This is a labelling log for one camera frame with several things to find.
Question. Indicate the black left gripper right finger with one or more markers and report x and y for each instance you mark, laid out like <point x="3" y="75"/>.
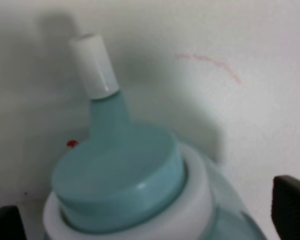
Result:
<point x="286" y="207"/>

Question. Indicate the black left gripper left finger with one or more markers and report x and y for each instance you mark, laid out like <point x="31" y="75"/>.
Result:
<point x="11" y="225"/>

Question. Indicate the teal electric pencil sharpener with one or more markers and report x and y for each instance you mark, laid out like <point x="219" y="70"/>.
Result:
<point x="136" y="181"/>

